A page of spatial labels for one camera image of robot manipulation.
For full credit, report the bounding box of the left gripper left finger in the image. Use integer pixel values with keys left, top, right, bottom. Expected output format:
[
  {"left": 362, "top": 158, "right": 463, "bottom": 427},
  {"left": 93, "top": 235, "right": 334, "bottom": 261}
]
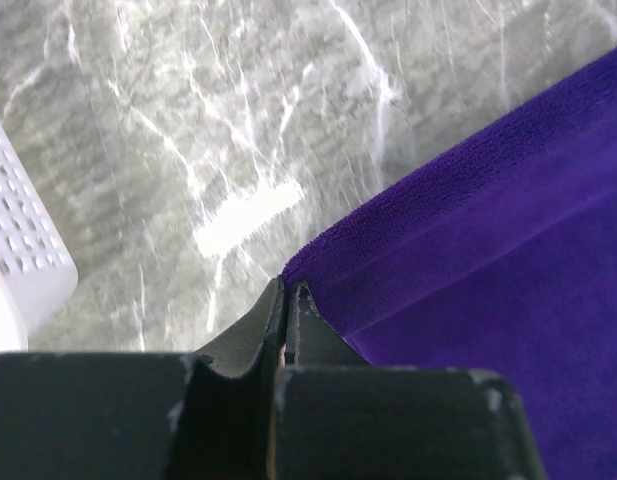
[{"left": 175, "top": 277, "right": 288, "bottom": 479}]

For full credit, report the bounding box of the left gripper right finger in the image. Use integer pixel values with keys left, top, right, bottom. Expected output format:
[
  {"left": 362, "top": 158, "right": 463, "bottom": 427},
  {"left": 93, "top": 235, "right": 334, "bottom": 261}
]
[{"left": 282, "top": 282, "right": 370, "bottom": 369}]

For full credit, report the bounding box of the purple towel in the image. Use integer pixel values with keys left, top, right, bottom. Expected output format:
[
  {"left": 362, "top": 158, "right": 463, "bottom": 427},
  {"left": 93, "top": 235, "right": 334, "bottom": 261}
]
[{"left": 283, "top": 47, "right": 617, "bottom": 479}]

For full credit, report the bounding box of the white plastic basket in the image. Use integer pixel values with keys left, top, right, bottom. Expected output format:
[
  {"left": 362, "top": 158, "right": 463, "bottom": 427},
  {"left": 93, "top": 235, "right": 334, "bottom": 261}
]
[{"left": 0, "top": 123, "right": 78, "bottom": 353}]

